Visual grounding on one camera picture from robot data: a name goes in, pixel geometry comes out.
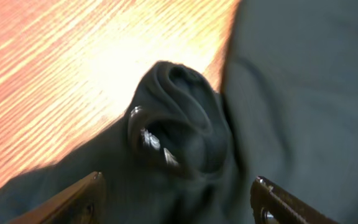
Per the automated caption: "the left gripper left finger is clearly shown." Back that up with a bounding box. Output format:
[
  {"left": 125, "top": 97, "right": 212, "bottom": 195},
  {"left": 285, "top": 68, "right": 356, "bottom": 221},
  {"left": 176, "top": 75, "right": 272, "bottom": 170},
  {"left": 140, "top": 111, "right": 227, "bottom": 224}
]
[{"left": 9, "top": 172, "right": 106, "bottom": 224}]

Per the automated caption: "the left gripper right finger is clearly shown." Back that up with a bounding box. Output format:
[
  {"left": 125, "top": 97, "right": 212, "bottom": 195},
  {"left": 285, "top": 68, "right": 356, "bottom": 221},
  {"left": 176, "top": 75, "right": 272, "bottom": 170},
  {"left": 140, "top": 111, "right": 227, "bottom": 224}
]
[{"left": 250, "top": 176, "right": 337, "bottom": 224}]

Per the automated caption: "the black t-shirt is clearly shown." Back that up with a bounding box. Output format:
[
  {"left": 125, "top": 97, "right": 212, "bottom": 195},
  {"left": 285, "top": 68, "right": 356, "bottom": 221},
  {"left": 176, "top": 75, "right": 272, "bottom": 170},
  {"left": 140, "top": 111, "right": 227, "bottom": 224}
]
[{"left": 0, "top": 0, "right": 358, "bottom": 223}]

